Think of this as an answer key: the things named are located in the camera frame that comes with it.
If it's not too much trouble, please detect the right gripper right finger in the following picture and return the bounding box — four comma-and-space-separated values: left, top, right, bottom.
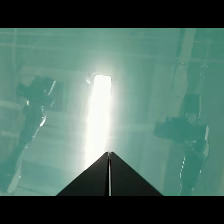
109, 151, 163, 197

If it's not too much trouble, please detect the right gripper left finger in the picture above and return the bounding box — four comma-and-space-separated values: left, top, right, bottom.
56, 151, 110, 197

